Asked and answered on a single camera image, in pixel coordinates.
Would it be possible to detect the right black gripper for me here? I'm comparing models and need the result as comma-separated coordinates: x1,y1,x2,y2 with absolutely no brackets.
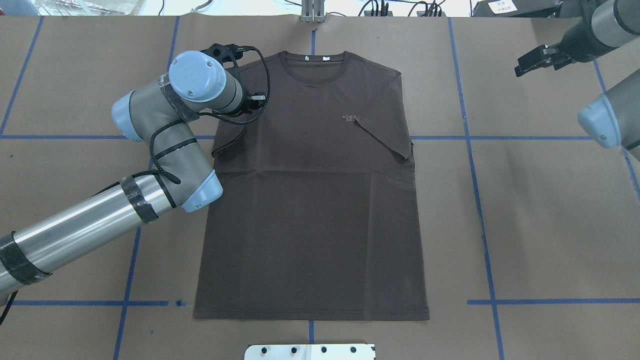
514,34,595,77

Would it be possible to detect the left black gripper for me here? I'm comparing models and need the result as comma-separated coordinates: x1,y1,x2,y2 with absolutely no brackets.
238,89,254,115

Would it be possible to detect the brown t-shirt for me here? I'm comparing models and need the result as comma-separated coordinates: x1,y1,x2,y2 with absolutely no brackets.
192,51,430,321

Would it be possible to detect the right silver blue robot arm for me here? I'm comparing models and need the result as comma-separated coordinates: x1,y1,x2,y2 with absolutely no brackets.
514,0,640,158

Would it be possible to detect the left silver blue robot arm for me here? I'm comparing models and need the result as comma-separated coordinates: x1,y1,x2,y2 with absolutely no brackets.
1,44,269,306

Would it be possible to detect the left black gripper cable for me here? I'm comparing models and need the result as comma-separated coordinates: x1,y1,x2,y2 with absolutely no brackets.
0,45,272,326

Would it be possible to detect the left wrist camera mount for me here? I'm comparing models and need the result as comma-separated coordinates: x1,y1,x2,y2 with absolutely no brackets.
200,43,252,69

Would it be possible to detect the aluminium frame post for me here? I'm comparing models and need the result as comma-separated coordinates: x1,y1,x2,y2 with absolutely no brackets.
301,0,326,24

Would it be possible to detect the white column pedestal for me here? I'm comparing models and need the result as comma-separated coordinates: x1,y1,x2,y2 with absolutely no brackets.
244,342,377,360

